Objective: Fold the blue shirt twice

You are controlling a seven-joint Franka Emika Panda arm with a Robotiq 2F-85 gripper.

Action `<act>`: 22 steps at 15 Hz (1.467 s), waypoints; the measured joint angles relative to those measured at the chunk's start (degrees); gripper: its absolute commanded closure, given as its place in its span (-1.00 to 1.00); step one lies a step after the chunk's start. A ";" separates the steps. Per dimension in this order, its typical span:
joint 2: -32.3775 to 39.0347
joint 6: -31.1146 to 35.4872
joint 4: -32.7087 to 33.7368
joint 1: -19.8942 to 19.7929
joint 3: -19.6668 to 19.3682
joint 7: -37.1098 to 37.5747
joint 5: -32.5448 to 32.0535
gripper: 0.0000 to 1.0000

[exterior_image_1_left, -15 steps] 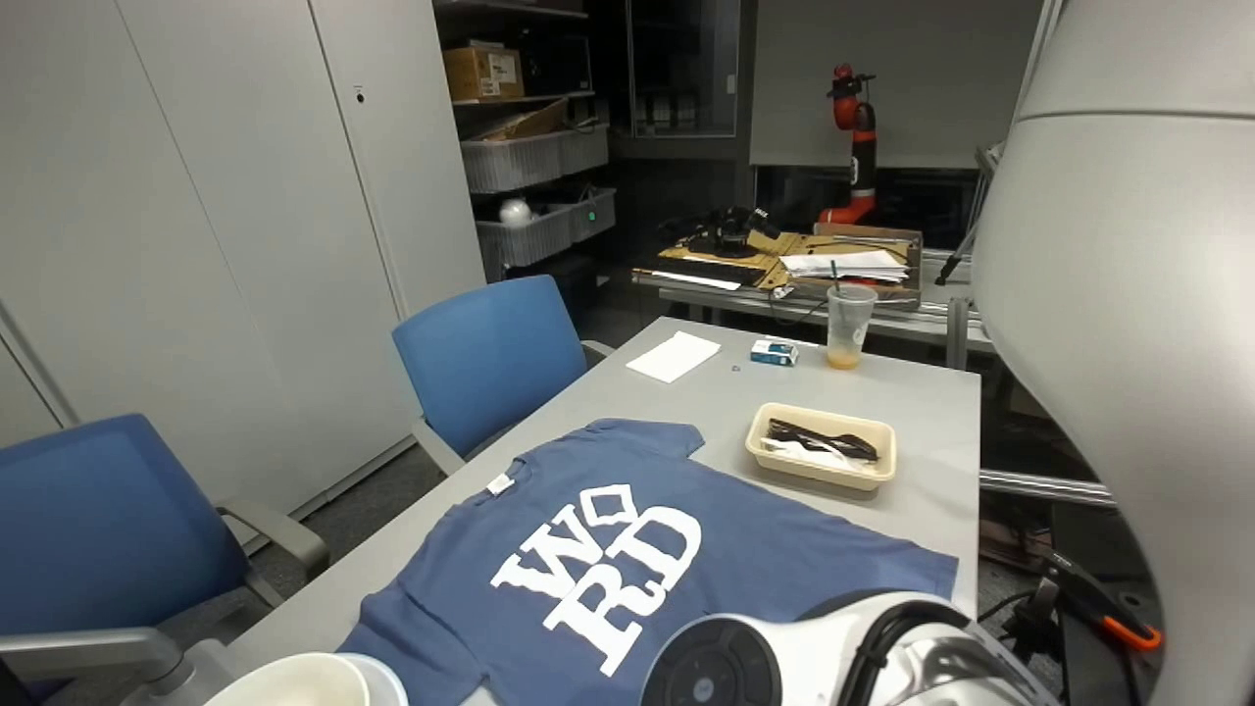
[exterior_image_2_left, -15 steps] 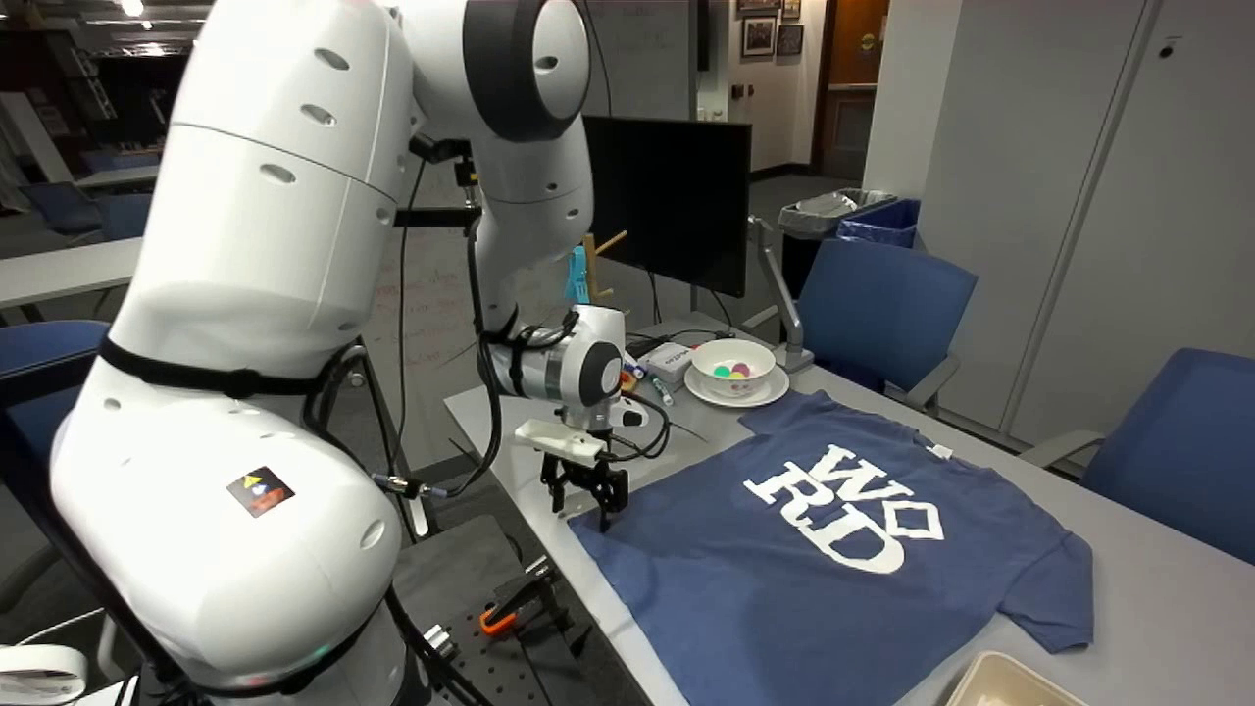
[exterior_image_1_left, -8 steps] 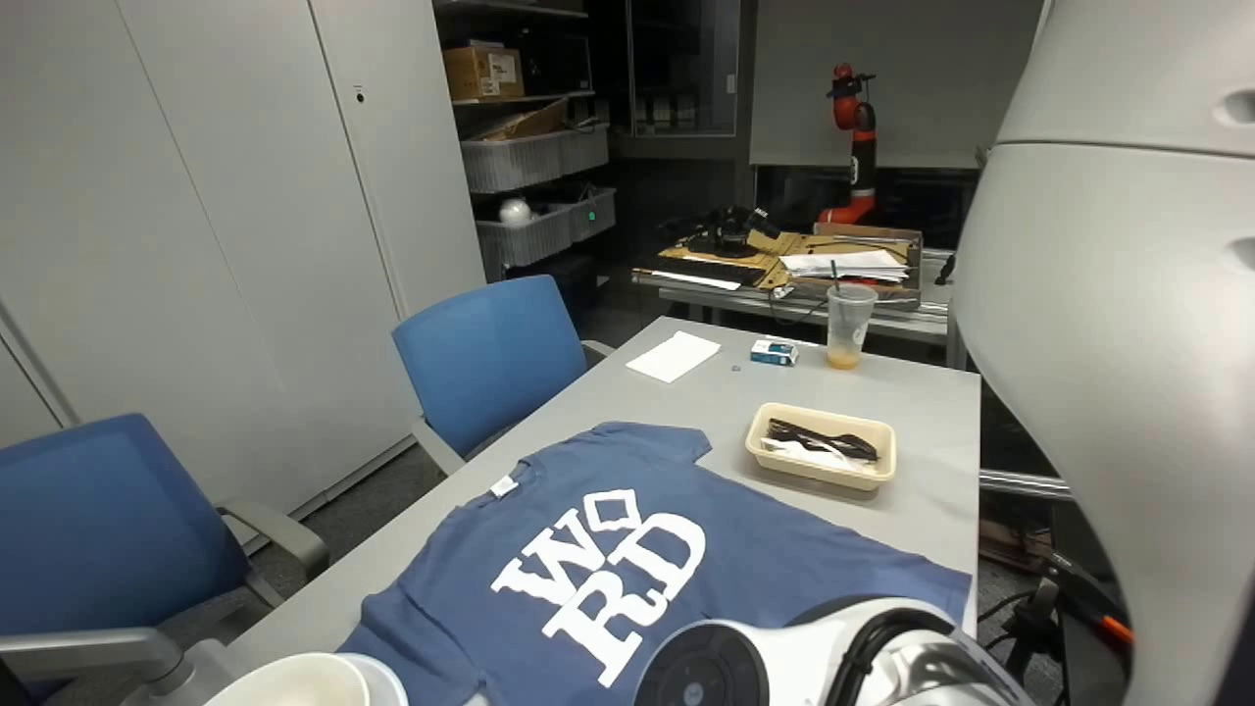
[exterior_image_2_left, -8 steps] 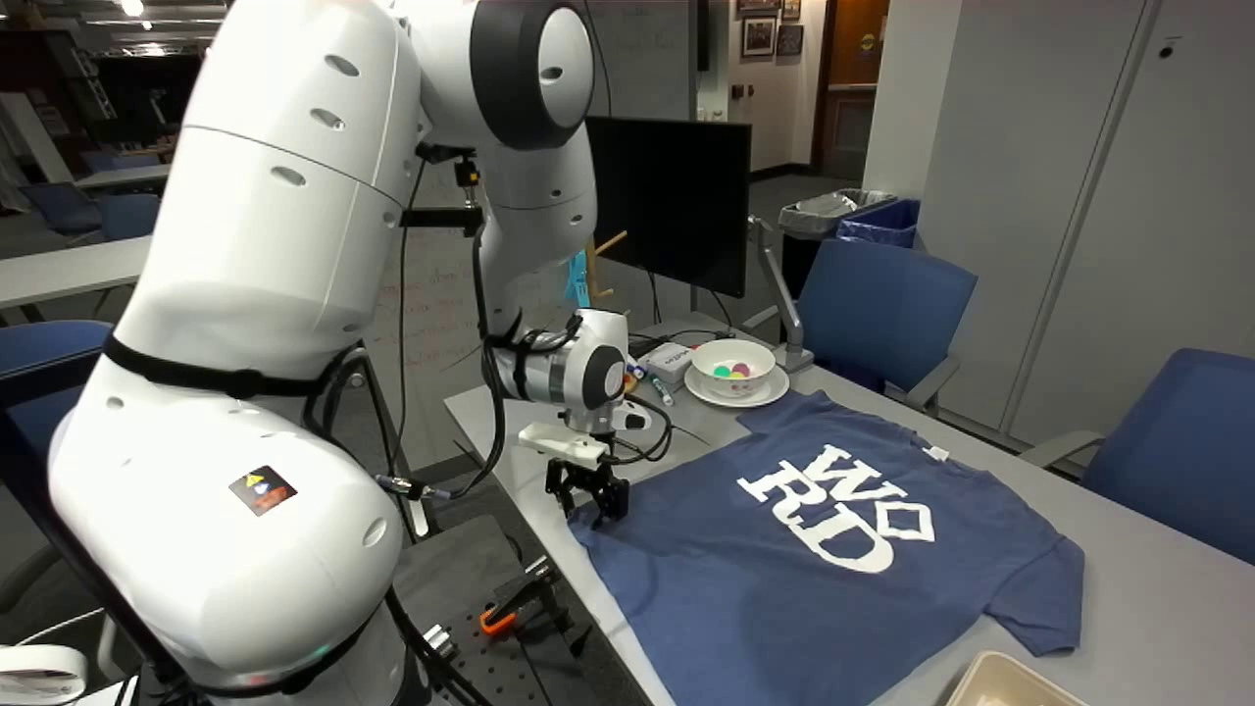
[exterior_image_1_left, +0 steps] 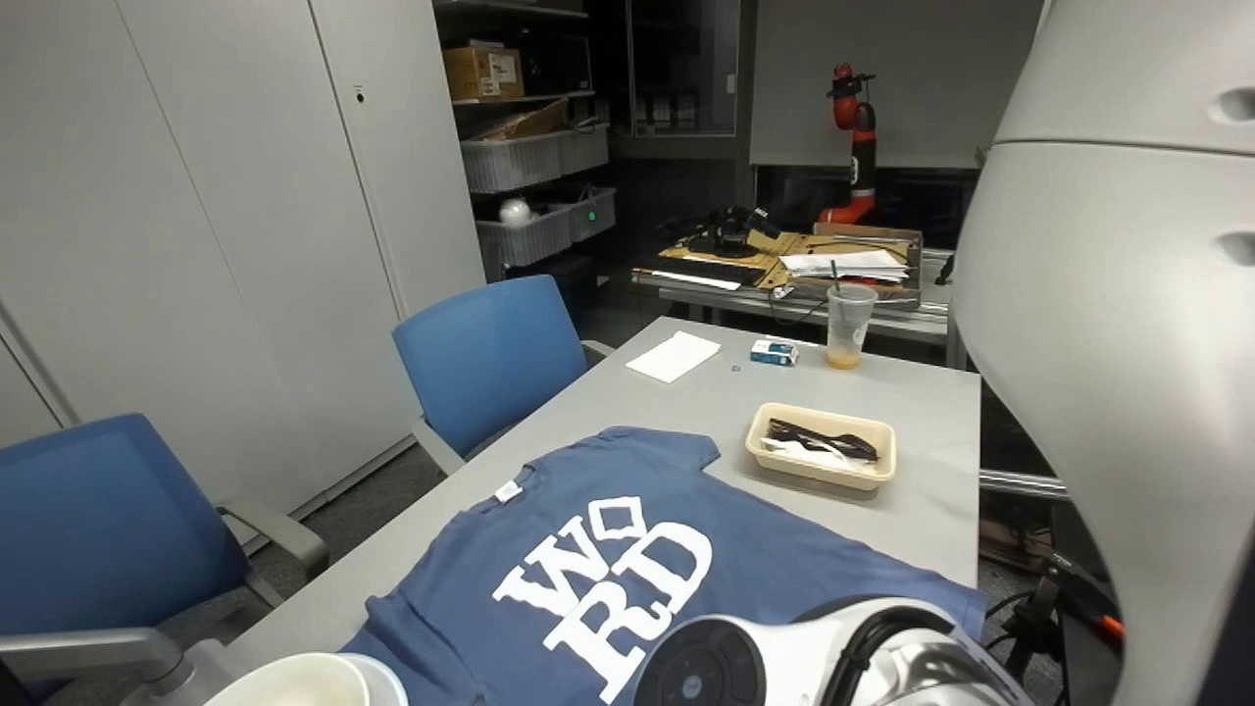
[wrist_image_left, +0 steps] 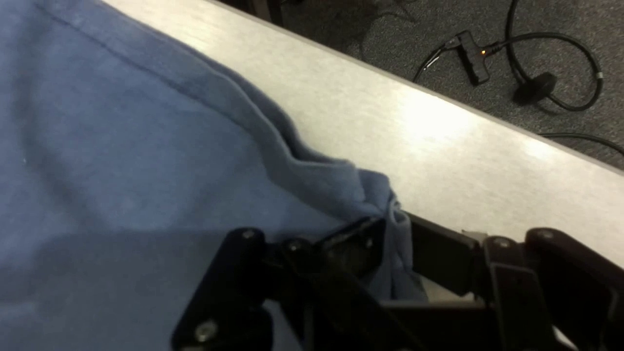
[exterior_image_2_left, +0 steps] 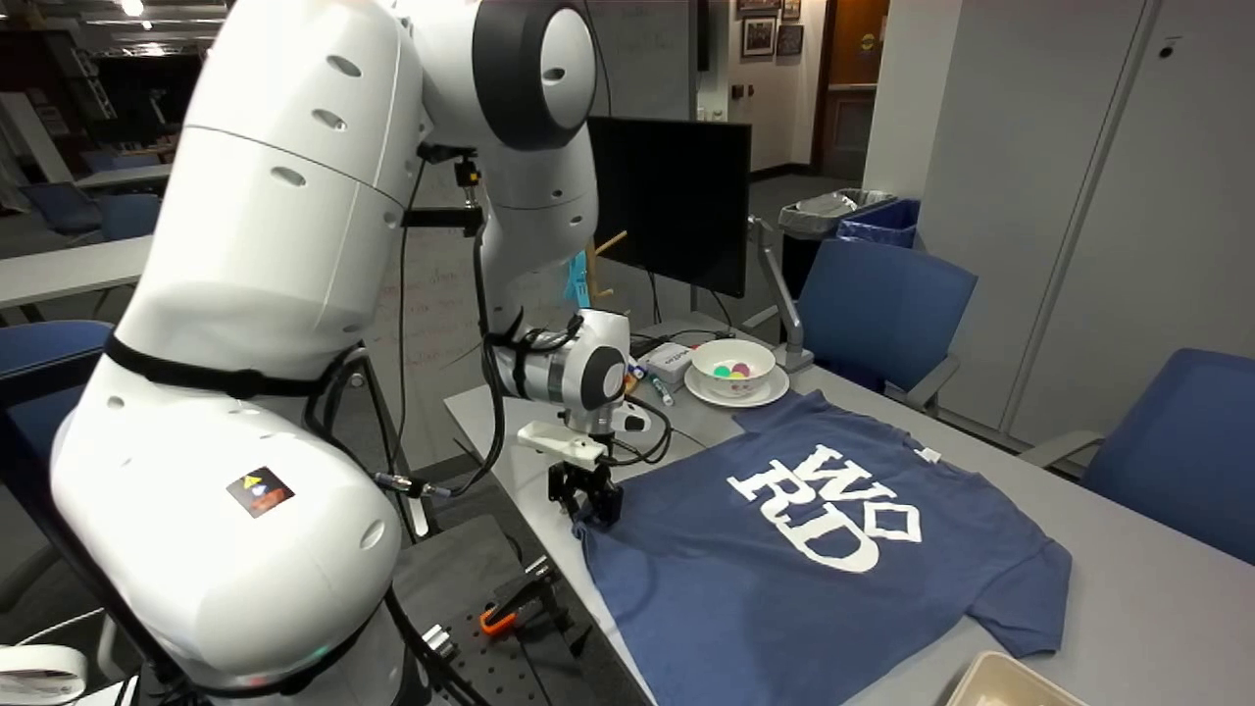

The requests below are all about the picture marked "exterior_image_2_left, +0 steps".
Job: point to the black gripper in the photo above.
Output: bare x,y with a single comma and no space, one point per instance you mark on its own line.
585,481

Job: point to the blue printed t-shirt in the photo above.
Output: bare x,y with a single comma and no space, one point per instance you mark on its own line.
808,573

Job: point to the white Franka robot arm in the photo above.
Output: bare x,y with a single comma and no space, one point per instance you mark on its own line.
259,262

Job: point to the white plate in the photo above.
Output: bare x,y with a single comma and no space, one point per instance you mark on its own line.
770,394

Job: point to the wooden mug tree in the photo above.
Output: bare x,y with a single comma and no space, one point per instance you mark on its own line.
578,276

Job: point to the black computer monitor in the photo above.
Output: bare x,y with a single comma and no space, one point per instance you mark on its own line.
667,198

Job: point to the blue office chair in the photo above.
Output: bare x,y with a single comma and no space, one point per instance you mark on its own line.
1177,446
39,377
884,307

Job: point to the bin with plastic liner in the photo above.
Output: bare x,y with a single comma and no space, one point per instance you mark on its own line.
819,216

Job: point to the blue recycling bin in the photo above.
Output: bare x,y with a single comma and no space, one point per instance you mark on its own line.
884,221

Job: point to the beige plastic tray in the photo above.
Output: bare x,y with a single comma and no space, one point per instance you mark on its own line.
1003,685

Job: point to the grey background table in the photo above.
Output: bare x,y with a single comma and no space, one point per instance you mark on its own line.
64,270

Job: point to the grey metal cabinet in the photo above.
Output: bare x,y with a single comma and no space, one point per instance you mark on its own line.
1101,198

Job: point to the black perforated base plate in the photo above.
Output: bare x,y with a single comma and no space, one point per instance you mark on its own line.
511,667

